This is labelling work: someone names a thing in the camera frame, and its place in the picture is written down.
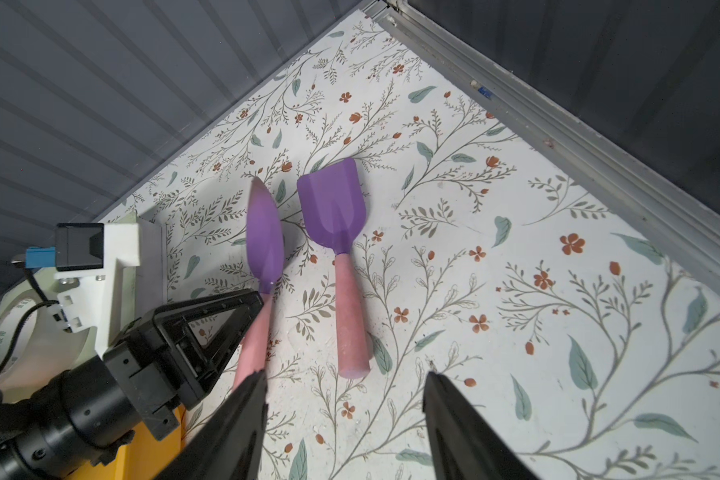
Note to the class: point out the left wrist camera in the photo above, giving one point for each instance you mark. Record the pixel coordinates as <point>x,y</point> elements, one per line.
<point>118,273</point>

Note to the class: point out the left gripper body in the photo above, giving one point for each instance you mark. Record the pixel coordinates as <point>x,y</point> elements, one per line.
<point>87,414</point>

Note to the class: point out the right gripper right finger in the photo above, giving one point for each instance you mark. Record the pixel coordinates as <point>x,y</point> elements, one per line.
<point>463,445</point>

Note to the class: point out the yellow plastic storage tray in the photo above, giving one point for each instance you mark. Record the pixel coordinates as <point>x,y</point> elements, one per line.
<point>143,458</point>

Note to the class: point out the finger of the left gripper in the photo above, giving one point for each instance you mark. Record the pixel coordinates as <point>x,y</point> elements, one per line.
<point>192,341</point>

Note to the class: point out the purple pointed shovel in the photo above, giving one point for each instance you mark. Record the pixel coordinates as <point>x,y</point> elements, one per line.
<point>265,256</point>

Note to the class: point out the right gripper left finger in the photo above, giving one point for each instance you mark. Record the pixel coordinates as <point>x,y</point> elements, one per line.
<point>230,445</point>

